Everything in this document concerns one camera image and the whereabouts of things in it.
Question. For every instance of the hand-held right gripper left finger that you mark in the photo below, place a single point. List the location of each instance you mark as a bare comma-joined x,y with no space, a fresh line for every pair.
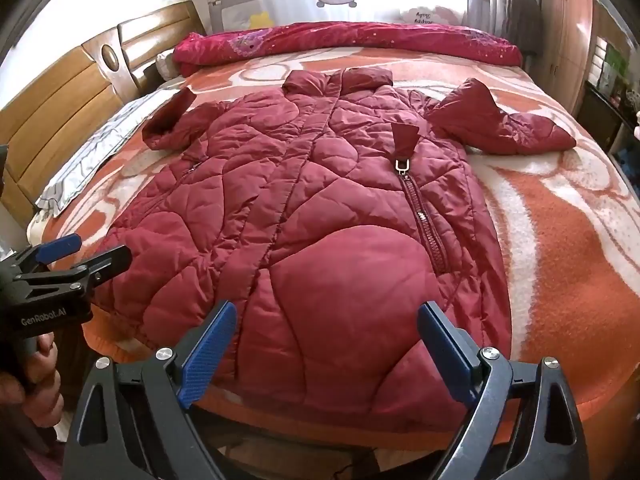
207,355

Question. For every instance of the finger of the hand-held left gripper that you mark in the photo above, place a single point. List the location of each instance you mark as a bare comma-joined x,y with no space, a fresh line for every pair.
107,262
62,247

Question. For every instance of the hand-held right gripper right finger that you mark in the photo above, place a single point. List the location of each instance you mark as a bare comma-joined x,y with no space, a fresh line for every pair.
445,355

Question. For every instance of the dark red quilted jacket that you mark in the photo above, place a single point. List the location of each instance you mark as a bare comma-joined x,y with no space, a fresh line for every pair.
320,220

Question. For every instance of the person's left forearm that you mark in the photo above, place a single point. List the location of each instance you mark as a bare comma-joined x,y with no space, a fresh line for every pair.
25,455

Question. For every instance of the coat rack with clothes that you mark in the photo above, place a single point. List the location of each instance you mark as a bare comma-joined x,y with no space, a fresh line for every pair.
520,5

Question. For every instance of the person's left hand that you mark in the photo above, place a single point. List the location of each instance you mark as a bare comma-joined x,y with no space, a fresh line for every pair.
45,375

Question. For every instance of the grey striped pillow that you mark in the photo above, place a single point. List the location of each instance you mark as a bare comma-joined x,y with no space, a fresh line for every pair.
100,150

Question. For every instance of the wooden headboard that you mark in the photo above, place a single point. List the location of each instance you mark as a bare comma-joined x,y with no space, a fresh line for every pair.
50,100

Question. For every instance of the orange and white blanket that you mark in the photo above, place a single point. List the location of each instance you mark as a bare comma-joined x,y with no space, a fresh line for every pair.
560,240

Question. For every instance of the white pillow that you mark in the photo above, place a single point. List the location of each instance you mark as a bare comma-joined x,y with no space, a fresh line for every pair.
167,65

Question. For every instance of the shelf with small boxes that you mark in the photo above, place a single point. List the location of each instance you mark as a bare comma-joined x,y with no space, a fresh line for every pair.
612,75

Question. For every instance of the wooden wardrobe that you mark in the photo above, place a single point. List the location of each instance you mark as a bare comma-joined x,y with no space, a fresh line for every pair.
565,35

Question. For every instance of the grey bed guard rail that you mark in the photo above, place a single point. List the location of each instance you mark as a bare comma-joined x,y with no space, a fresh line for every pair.
280,7

